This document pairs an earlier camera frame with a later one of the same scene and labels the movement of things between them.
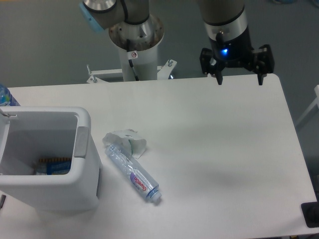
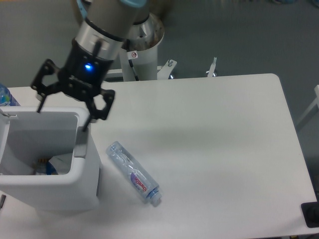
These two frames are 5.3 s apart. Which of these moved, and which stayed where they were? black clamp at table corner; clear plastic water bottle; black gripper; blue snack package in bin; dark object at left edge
Moved: black gripper
Stayed: clear plastic water bottle; black clamp at table corner; dark object at left edge; blue snack package in bin
